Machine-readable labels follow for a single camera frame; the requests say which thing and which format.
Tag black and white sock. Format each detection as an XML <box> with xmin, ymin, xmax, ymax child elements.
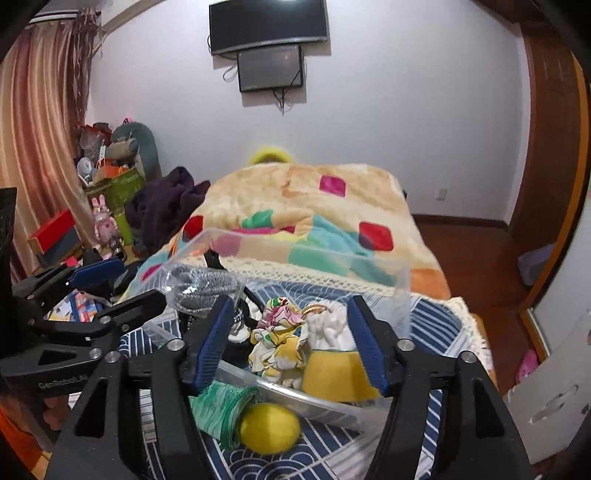
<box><xmin>230</xmin><ymin>295</ymin><xmax>260</xmax><ymax>344</ymax></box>

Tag wall-mounted black television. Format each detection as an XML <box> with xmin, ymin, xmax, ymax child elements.
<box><xmin>209</xmin><ymin>0</ymin><xmax>330</xmax><ymax>56</ymax></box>

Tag yellow round object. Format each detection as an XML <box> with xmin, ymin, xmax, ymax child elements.
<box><xmin>247</xmin><ymin>145</ymin><xmax>294</xmax><ymax>166</ymax></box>

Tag small wall-mounted monitor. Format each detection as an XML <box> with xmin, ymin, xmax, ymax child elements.
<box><xmin>237</xmin><ymin>44</ymin><xmax>305</xmax><ymax>93</ymax></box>

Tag clear plastic storage bin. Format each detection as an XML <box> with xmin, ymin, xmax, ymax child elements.
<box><xmin>143</xmin><ymin>227</ymin><xmax>411</xmax><ymax>437</ymax></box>

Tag pink slipper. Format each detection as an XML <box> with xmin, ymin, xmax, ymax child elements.
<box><xmin>515</xmin><ymin>349</ymin><xmax>540</xmax><ymax>384</ymax></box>

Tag grey knitted cloth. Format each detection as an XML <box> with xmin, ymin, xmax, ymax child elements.
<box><xmin>172</xmin><ymin>269</ymin><xmax>246</xmax><ymax>320</ymax></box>

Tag striped pink brown curtain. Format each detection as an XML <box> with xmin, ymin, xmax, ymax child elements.
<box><xmin>0</xmin><ymin>7</ymin><xmax>100</xmax><ymax>283</ymax></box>

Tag dark purple cloth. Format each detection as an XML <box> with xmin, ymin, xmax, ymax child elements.
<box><xmin>126</xmin><ymin>166</ymin><xmax>211</xmax><ymax>257</ymax></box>

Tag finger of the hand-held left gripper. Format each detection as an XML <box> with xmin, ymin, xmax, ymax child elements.
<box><xmin>13</xmin><ymin>257</ymin><xmax>127</xmax><ymax>320</ymax></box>
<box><xmin>0</xmin><ymin>290</ymin><xmax>167</xmax><ymax>377</ymax></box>

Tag colourful checked plush blanket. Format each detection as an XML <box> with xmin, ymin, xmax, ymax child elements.
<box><xmin>129</xmin><ymin>161</ymin><xmax>451</xmax><ymax>302</ymax></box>

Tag green striped cloth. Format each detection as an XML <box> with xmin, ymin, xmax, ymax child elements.
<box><xmin>189</xmin><ymin>384</ymin><xmax>262</xmax><ymax>451</ymax></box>

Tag person's left hand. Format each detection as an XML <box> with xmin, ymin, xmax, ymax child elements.
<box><xmin>41</xmin><ymin>394</ymin><xmax>77</xmax><ymax>418</ymax></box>

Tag grey blue cloth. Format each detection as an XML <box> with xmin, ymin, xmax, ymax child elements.
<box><xmin>517</xmin><ymin>242</ymin><xmax>557</xmax><ymax>288</ymax></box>

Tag yellow sponge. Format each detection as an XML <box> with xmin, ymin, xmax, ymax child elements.
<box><xmin>300</xmin><ymin>350</ymin><xmax>382</xmax><ymax>403</ymax></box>

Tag blue white patterned bedsheet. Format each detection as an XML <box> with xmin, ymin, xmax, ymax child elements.
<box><xmin>115</xmin><ymin>277</ymin><xmax>496</xmax><ymax>480</ymax></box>

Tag black hanging cables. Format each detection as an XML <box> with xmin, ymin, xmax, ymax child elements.
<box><xmin>272</xmin><ymin>88</ymin><xmax>296</xmax><ymax>117</ymax></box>

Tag yellow lemon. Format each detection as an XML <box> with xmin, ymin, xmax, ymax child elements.
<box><xmin>237</xmin><ymin>402</ymin><xmax>302</xmax><ymax>456</ymax></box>

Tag white cardboard box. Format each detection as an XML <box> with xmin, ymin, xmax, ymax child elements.
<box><xmin>503</xmin><ymin>314</ymin><xmax>591</xmax><ymax>465</ymax></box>

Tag green cardboard box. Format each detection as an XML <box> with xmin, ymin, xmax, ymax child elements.
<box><xmin>88</xmin><ymin>168</ymin><xmax>147</xmax><ymax>245</ymax></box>

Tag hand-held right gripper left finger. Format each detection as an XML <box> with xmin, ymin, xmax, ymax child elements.
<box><xmin>46</xmin><ymin>294</ymin><xmax>236</xmax><ymax>480</ymax></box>

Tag white fluffy cloth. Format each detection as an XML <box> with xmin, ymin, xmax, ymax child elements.
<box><xmin>302</xmin><ymin>299</ymin><xmax>357</xmax><ymax>357</ymax></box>

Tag grey plush toy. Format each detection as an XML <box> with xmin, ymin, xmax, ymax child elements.
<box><xmin>111</xmin><ymin>121</ymin><xmax>162</xmax><ymax>182</ymax></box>

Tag pink bunny toy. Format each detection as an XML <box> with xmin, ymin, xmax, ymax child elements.
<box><xmin>92</xmin><ymin>195</ymin><xmax>123</xmax><ymax>246</ymax></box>

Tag red and grey box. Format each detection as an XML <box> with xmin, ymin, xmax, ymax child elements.
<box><xmin>28</xmin><ymin>210</ymin><xmax>85</xmax><ymax>267</ymax></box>

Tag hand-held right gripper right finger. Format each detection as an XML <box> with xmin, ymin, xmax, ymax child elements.
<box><xmin>346</xmin><ymin>295</ymin><xmax>532</xmax><ymax>480</ymax></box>

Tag floral yellow pink cloth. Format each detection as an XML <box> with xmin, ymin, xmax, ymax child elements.
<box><xmin>249</xmin><ymin>298</ymin><xmax>310</xmax><ymax>389</ymax></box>

